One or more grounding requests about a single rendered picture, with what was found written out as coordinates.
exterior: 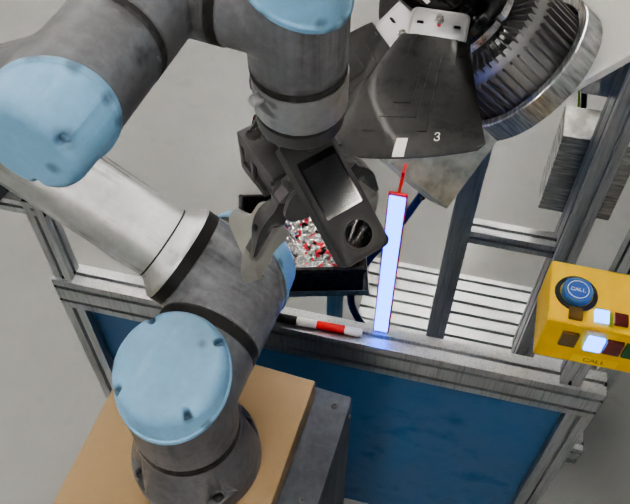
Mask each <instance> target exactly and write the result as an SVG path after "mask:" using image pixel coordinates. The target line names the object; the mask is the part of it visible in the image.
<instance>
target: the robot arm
mask: <svg viewBox="0 0 630 504"><path fill-rule="evenodd" d="M353 7H354V0H67V1H66V2H65V3H64V4H63V5H62V6H61V8H60V9H59V10H58V11H57V12H56V13H55V14H54V15H53V16H52V17H51V18H50V20H49V21H48V22H47V23H46V24H45V25H44V26H43V27H42V28H41V29H40V30H38V31H37V32H36V33H34V34H32V35H30V36H27V37H23V38H20V39H16V40H12V41H8V42H4V43H2V44H0V185H2V186H3V187H5V188H6V189H8V190H10V191H11V192H13V193H14V194H16V195H17V196H19V197H20V198H22V199H23V200H25V201H27V202H28V203H30V204H31V205H33V206H34V207H36V208H37V209H39V210H40V211H42V212H44V213H45V214H47V215H48V216H50V217H51V218H53V219H54V220H56V221H57V222H59V223H61V224H62V225H64V226H65V227H67V228H68V229H70V230H71V231H73V232H74V233H76V234H78V235H79V236H81V237H82V238H84V239H85V240H87V241H88V242H90V243H91V244H93V245H95V246H96V247H98V248H99V249H101V250H102V251H104V252H105V253H107V254H108V255H110V256H112V257H113V258H115V259H116V260H118V261H119V262H121V263H122V264H124V265H125V266H127V267H129V268H130V269H132V270H133V271H135V272H136V273H138V274H139V275H141V277H142V279H143V281H144V286H145V291H146V295H147V296H148V297H149V298H151V299H152V300H154V301H155V302H157V303H159V304H160V305H161V306H163V308H162V310H161V311H160V313H159V314H158V315H156V316H155V318H154V319H152V320H150V321H147V320H145V321H143V322H142V323H140V324H139V325H138V326H136V327H135V328H134V329H133V330H132V331H131V332H130V333H129V334H128V335H127V337H126V338H125V339H124V341H123V342H122V344H121V345H120V347H119V349H118V351H117V354H116V356H115V360H114V363H113V369H112V385H113V390H114V398H115V402H116V406H117V409H118V411H119V414H120V416H121V418H122V419H123V421H124V423H125V424H126V425H127V427H128V428H129V430H130V432H131V434H132V436H133V438H134V440H133V444H132V451H131V463H132V470H133V474H134V477H135V480H136V482H137V484H138V486H139V488H140V490H141V491H142V493H143V495H144V496H145V497H146V499H147V500H148V501H149V502H150V503H151V504H236V503H237V502H238V501H239V500H240V499H241V498H242V497H243V496H244V495H245V494H246V493H247V492H248V490H249V489H250V488H251V486H252V484H253V483H254V481H255V479H256V476H257V474H258V471H259V467H260V463H261V443H260V437H259V433H258V429H257V427H256V424H255V422H254V420H253V418H252V417H251V415H250V414H249V412H248V411H247V410H246V409H245V408H244V407H243V406H242V405H241V404H240V403H239V402H238V400H239V397H240V394H241V392H242V390H243V388H244V386H245V384H246V382H247V380H248V378H249V375H250V373H251V371H252V369H253V367H254V365H255V363H256V361H257V359H258V357H259V355H260V353H261V351H262V349H263V347H264V345H265V343H266V341H267V339H268V336H269V334H270V332H271V330H272V328H273V326H274V324H275V322H276V320H277V318H278V316H279V314H280V311H281V310H283V308H284V307H285V305H286V303H287V301H288V297H289V291H290V289H291V287H292V284H293V282H294V279H295V273H296V267H295V263H294V261H293V260H294V259H293V255H292V252H291V250H290V248H289V247H288V245H287V244H286V242H285V240H286V239H287V237H288V236H289V234H290V232H289V231H288V229H287V228H286V227H285V225H284V224H285V222H286V219H287V220H288V221H291V222H296V221H300V220H304V219H306V218H307V217H309V216H310V217H311V219H312V221H313V223H314V225H315V226H316V228H317V230H318V232H319V234H320V235H321V237H322V239H323V241H324V243H325V245H326V246H327V248H328V250H329V252H330V254H331V255H332V257H333V259H334V261H335V263H336V264H337V266H339V267H341V268H346V267H351V266H353V265H354V264H356V263H358V262H359V261H361V260H363V259H364V258H366V257H368V256H369V255H371V254H373V253H374V252H376V251H378V250H379V249H381V248H383V247H385V246H386V245H387V244H388V242H389V237H388V235H387V234H386V232H385V230H384V228H383V226H382V224H381V222H380V221H379V219H378V217H377V215H376V210H377V205H378V199H379V193H378V190H379V188H378V185H377V181H376V177H375V175H374V173H373V172H372V170H371V169H370V168H369V167H368V166H367V165H366V163H365V162H364V161H363V160H362V159H360V158H358V157H350V156H348V155H346V154H344V153H343V152H342V151H341V149H340V148H341V147H342V143H341V141H340V140H339V139H338V138H337V137H336V135H337V133H338V132H339V131H340V129H341V127H342V125H343V121H344V113H345V111H346V107H347V104H348V92H349V71H350V67H349V47H350V27H351V14H352V11H353ZM188 39H193V40H197V41H200V42H204V43H207V44H211V45H215V46H219V47H222V48H226V47H227V48H230V49H234V50H238V51H242V52H245V53H247V60H248V69H249V73H250V76H249V85H250V89H251V90H252V95H250V96H249V98H248V101H249V103H250V105H251V106H252V107H254V109H255V112H256V114H255V115H254V116H253V119H252V124H251V125H249V126H247V127H245V128H243V129H241V130H239V131H237V136H238V144H239V151H240V158H241V166H242V168H243V169H244V171H245V172H246V173H247V175H248V176H249V178H250V179H251V180H252V182H253V183H255V185H256V186H257V187H258V189H259V190H260V191H261V193H262V194H263V196H264V197H265V196H267V195H269V194H271V198H272V199H269V200H267V201H262V202H260V203H258V205H257V206H256V207H255V209H254V211H253V212H252V213H251V214H250V213H247V212H245V211H243V210H241V209H239V208H236V209H234V210H233V211H227V212H224V213H221V214H220V215H218V216H217V215H215V214H214V213H212V212H211V211H209V210H208V209H201V210H195V211H185V210H184V209H182V208H181V207H179V206H178V205H176V204H175V203H173V202H172V201H170V200H169V199H167V198H166V197H165V196H163V195H162V194H160V193H159V192H157V191H156V190H154V189H153V188H151V187H150V186H148V185H147V184H145V183H144V182H143V181H141V180H140V179H138V178H137V177H135V176H134V175H132V174H131V173H129V172H128V171H127V170H125V169H124V168H122V167H121V166H119V165H118V164H116V163H115V162H113V161H112V160H110V159H109V158H107V157H106V156H105V155H106V154H107V153H108V152H109V151H110V150H111V149H112V147H113V146H114V145H115V143H116V142H117V140H118V138H119V136H120V133H121V130H122V128H123V127H124V125H125V124H126V123H127V121H128V120H129V119H130V117H131V116H132V114H133V113H134V112H135V110H136V109H137V108H138V106H139V105H140V103H141V102H142V101H143V99H144V98H145V97H146V95H147V94H148V92H149V91H150V90H151V88H152V87H153V86H154V84H155V83H156V82H157V81H158V80H159V78H160V77H161V75H162V74H163V73H164V71H165V70H166V69H167V67H168V66H169V64H170V63H171V62H172V60H173V59H174V58H175V56H176V55H177V54H178V52H179V51H180V50H181V48H182V47H183V46H184V44H185V43H186V41H187V40H188ZM257 127H259V129H257ZM255 128H256V130H255ZM253 129H254V131H253ZM244 150H245V154H244ZM245 155H246V161H245Z"/></svg>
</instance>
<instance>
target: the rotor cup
mask: <svg viewBox="0 0 630 504"><path fill-rule="evenodd" d="M398 1H399V2H400V3H401V4H403V5H404V6H405V7H406V8H407V9H408V10H409V11H410V12H412V9H414V8H415V7H424V8H430V9H437V10H444V11H451V12H457V13H464V14H467V15H469V16H470V18H471V20H470V25H469V30H468V35H467V40H466V43H469V42H470V41H471V40H473V39H474V38H475V37H476V36H477V35H478V34H479V33H481V32H482V31H483V30H484V28H485V27H486V26H487V25H488V24H489V23H490V22H491V20H492V19H493V18H494V17H495V15H496V14H497V12H498V11H499V9H500V7H501V6H502V4H503V2H504V0H430V2H429V3H428V4H426V3H425V2H424V1H423V0H398Z"/></svg>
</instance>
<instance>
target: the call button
mask: <svg viewBox="0 0 630 504"><path fill-rule="evenodd" d="M561 294H562V297H563V298H564V300H565V301H566V302H568V303H569V304H571V305H574V306H585V305H587V304H588V303H590V301H591V299H592V297H593V294H594V291H593V288H592V286H591V282H587V281H585V280H583V279H580V278H567V280H566V281H565V282H564V284H563V286H562V288H561Z"/></svg>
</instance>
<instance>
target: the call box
mask: <svg viewBox="0 0 630 504"><path fill-rule="evenodd" d="M567 278H580V279H583V280H585V281H587V282H591V286H592V288H593V291H594V294H593V297H592V299H591V301H590V303H588V304H587V305H585V306H574V305H571V304H569V303H568V302H566V301H565V300H564V298H563V297H562V294H561V288H562V286H563V284H564V282H565V281H566V280H567ZM570 306H573V307H578V308H583V320H582V321H576V320H571V319H568V312H569V307H570ZM595 309H602V310H607V311H610V320H609V324H604V323H599V322H595V321H594V318H595ZM615 312H617V313H622V314H627V315H629V326H628V328H625V327H620V326H615V325H614V313H615ZM563 330H565V331H570V332H575V333H579V334H580V337H579V339H578V341H577V343H576V345H575V347H574V348H571V347H566V346H561V345H558V344H557V342H558V340H559V338H560V336H561V333H562V331H563ZM588 336H595V337H600V338H605V339H606V342H607V340H608V339H610V340H615V341H620V342H624V343H625V346H626V344H627V343H630V275H627V274H622V273H617V272H611V271H606V270H601V269H595V268H590V267H585V266H579V265H574V264H569V263H564V262H558V261H553V262H552V263H551V265H550V267H549V270H548V272H547V274H546V277H545V279H544V282H543V284H542V287H541V289H540V292H539V294H538V298H537V309H536V319H535V330H534V341H533V352H534V353H535V354H540V355H545V356H550V357H555V358H559V359H564V360H569V361H574V362H579V363H584V364H589V365H594V366H598V367H603V368H608V369H613V370H618V371H623V372H628V373H630V359H625V358H621V357H620V355H619V356H618V357H615V356H610V355H605V354H602V353H601V351H602V349H603V348H602V349H601V351H600V353H596V352H591V351H586V350H583V346H584V344H585V342H586V340H587V338H588Z"/></svg>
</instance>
